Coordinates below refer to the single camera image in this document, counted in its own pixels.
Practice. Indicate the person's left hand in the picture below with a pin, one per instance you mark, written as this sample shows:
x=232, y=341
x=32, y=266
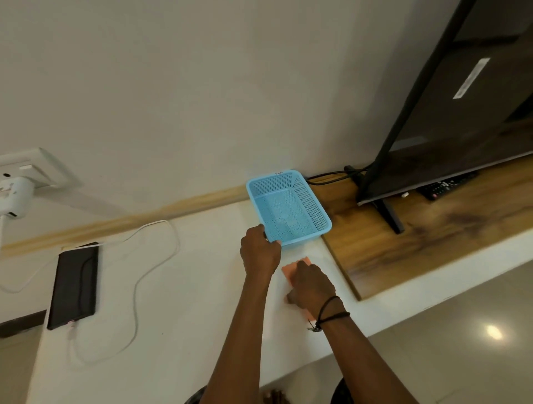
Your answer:
x=260, y=254

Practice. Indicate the checkered shorts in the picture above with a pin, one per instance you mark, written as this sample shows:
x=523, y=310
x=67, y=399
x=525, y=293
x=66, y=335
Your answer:
x=337, y=393

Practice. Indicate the person's right foot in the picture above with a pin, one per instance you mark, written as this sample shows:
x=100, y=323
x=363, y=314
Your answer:
x=277, y=397

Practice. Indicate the white charger adapter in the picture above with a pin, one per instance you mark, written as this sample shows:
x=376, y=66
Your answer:
x=14, y=197

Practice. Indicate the black smartphone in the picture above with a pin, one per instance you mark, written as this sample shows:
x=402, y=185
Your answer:
x=73, y=283

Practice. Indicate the wooden board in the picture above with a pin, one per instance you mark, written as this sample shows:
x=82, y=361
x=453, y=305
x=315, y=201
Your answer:
x=437, y=233

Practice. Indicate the orange cleaning cloth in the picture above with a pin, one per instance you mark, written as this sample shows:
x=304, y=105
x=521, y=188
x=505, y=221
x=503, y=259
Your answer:
x=291, y=266

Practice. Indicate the black television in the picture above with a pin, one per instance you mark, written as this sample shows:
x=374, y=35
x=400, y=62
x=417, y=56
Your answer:
x=458, y=125

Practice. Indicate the white wall socket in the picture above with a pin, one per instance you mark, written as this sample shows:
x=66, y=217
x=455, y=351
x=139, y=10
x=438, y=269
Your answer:
x=37, y=166

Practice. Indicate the white television label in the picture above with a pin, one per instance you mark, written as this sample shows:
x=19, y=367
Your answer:
x=471, y=78

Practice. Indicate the black remote control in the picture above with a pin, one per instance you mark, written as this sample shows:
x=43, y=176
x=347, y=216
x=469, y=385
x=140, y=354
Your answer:
x=445, y=185

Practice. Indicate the person's right hand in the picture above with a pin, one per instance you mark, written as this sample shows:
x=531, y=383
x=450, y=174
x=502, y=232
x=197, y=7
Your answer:
x=312, y=287

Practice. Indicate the blue plastic basket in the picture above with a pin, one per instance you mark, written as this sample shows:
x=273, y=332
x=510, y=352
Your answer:
x=287, y=208

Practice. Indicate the person's right forearm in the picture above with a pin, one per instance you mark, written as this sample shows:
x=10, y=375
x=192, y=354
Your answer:
x=362, y=362

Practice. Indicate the person's left forearm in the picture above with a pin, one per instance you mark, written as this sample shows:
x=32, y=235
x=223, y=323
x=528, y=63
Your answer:
x=237, y=349

